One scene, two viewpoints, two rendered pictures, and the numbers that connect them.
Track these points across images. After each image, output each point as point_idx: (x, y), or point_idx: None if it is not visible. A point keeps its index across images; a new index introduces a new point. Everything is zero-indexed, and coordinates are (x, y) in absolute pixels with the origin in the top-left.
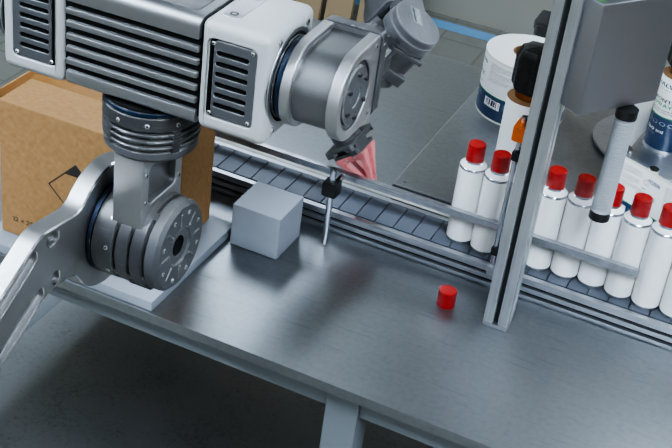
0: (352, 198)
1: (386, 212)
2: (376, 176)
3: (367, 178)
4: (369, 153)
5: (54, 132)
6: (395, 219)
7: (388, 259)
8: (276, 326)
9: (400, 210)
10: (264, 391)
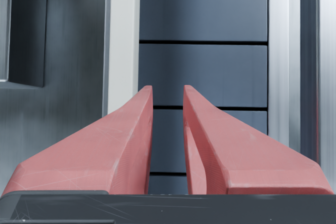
0: (179, 160)
1: (195, 29)
2: (146, 87)
3: (329, 75)
4: (132, 157)
5: None
6: None
7: None
8: None
9: None
10: None
